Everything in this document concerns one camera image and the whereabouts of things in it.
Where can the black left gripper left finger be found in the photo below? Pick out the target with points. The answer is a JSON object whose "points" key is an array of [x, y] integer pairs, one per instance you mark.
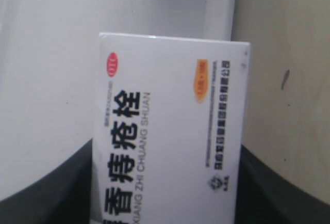
{"points": [[62, 196]]}

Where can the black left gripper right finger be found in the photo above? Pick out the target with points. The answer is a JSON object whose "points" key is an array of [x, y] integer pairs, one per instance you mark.
{"points": [[263, 196]]}

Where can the white medicine box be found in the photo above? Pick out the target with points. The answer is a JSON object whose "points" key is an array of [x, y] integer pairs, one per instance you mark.
{"points": [[168, 122]]}

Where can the white rectangular plastic tray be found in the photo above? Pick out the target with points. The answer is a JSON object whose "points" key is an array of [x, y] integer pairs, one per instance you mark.
{"points": [[49, 49]]}

